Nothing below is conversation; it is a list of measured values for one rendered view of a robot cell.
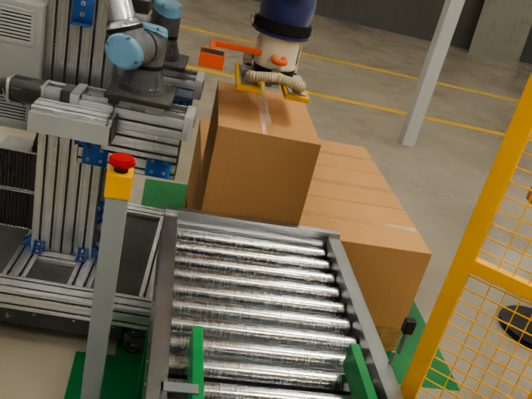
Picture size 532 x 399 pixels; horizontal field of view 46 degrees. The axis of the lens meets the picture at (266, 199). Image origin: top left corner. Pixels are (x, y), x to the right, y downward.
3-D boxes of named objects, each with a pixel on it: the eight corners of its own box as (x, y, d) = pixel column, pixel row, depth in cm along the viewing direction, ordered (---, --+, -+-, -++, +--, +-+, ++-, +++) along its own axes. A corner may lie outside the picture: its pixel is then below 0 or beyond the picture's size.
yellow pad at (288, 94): (309, 104, 242) (312, 92, 239) (283, 99, 240) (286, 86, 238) (299, 80, 272) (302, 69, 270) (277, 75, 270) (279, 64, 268)
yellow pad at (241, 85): (261, 94, 239) (264, 81, 237) (235, 89, 237) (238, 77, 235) (256, 71, 269) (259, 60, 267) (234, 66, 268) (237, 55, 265)
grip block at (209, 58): (222, 70, 216) (225, 56, 214) (197, 66, 215) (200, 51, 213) (222, 64, 224) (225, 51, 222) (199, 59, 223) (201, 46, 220)
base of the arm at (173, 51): (139, 56, 254) (142, 32, 250) (145, 48, 268) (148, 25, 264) (176, 64, 256) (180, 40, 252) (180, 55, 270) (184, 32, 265)
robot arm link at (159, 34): (169, 63, 218) (175, 24, 212) (153, 70, 206) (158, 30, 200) (138, 54, 220) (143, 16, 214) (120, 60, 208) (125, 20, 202)
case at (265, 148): (296, 234, 253) (321, 145, 236) (199, 218, 247) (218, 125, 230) (283, 173, 307) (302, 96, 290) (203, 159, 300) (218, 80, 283)
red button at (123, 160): (132, 178, 163) (134, 164, 161) (105, 173, 162) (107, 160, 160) (134, 167, 169) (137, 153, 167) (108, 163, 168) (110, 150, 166)
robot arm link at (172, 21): (154, 35, 250) (159, 1, 244) (144, 26, 260) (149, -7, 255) (182, 38, 256) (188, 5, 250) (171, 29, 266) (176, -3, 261)
